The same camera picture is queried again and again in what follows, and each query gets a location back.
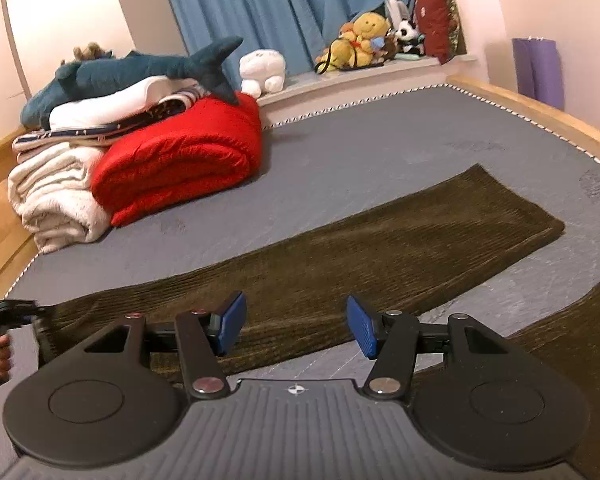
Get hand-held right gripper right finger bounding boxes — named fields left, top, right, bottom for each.
left=346, top=295, right=519, bottom=402

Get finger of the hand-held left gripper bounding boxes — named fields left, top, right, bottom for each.
left=16, top=299, right=57, bottom=326

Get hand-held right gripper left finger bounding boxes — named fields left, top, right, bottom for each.
left=82, top=290, right=248, bottom=402

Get dark olive corduroy pants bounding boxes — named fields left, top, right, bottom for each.
left=35, top=162, right=600, bottom=480

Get white fleece blanket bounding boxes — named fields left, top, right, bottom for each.
left=7, top=147, right=114, bottom=255

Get red folded quilt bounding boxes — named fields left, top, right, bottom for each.
left=91, top=92, right=265, bottom=229

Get grey quilted mattress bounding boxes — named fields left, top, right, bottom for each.
left=0, top=82, right=600, bottom=480

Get folded navy beige patterned blanket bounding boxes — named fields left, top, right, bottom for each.
left=12, top=87, right=209, bottom=164

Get white pillow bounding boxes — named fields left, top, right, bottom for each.
left=49, top=76, right=175, bottom=131

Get white window sill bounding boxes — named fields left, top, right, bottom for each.
left=256, top=54, right=479, bottom=107

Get blue shark plush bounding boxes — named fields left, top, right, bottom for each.
left=20, top=36, right=245, bottom=129

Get white plush toy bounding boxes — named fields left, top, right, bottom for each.
left=239, top=49, right=287, bottom=99

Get small brown plush toy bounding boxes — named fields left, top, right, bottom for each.
left=72, top=41, right=114, bottom=62

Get small yellow plush toy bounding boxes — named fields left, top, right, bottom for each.
left=314, top=47, right=342, bottom=75

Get white curved lamp pole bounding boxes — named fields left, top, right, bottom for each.
left=0, top=0, right=32, bottom=100

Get yellow bear plush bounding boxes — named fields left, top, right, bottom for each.
left=330, top=12, right=393, bottom=68

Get panda plush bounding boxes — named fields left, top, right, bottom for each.
left=393, top=19, right=426, bottom=57

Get dark red cushion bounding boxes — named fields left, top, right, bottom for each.
left=414, top=0, right=462, bottom=65

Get blue curtain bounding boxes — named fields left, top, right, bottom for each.
left=157, top=0, right=427, bottom=82

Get white ribbed plastic item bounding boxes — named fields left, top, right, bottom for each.
left=384, top=0, right=412, bottom=24

